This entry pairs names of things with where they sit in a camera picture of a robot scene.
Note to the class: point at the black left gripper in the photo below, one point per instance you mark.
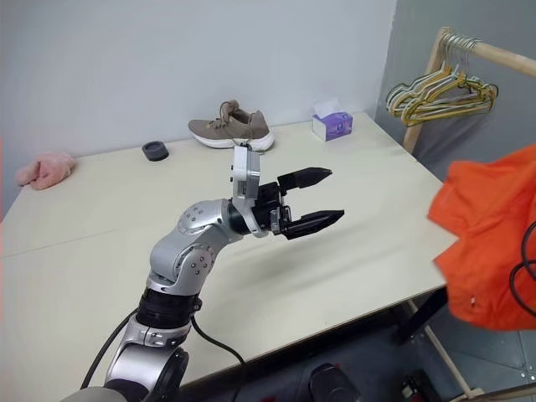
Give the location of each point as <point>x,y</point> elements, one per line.
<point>268,203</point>

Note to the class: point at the orange cloth garment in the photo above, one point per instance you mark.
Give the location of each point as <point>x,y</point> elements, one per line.
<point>486,234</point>

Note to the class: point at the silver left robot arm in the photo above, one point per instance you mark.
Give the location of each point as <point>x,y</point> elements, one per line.
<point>188,251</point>

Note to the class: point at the purple tissue box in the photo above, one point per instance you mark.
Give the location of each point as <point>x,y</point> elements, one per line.
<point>333,125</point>

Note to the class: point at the taupe sneaker with white sole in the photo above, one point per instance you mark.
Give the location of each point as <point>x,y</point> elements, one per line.
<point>234,130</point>

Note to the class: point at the black table brace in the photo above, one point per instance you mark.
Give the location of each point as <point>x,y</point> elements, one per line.
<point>421,316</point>

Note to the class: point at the dark grey round container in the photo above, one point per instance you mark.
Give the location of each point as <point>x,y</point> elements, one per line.
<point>155,151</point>

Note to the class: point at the dark rounded shape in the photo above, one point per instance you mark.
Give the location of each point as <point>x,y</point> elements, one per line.
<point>333,383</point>

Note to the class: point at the dark shape with red mark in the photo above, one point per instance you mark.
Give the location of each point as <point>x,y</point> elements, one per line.
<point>416,389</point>

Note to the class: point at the wooden clothes rack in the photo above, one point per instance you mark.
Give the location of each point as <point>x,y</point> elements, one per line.
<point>494,51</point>

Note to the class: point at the pink fluffy cloth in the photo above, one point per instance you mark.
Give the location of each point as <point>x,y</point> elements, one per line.
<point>44,172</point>

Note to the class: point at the silver robot body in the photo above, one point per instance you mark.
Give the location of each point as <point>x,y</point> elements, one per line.
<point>94,395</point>

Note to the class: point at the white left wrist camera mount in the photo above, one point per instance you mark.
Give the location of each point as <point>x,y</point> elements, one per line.
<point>245,176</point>

